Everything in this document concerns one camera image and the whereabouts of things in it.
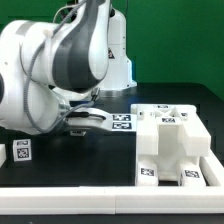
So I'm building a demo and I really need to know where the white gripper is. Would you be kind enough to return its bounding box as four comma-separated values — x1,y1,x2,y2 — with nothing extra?
65,108,113,131

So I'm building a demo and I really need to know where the white chair seat part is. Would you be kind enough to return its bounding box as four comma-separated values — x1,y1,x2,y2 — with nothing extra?
136,115,211,181

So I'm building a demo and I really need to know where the white chair back part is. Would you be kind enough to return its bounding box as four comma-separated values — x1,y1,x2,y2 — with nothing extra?
131,104,211,156

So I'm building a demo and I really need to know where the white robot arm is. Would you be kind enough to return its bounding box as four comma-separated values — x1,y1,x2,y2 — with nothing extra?
0,0,134,135

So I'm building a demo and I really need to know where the printed marker sheet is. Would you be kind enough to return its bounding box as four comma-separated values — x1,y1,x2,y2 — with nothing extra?
106,113,137,132

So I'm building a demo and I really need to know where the small white tagged cube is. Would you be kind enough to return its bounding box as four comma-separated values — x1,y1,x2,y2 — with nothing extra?
13,139,32,162

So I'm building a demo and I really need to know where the white block left edge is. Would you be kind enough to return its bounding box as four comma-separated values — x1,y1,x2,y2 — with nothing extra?
0,144,6,168

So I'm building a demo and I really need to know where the white frame wall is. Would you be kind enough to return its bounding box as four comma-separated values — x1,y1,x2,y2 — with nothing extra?
0,155,224,215

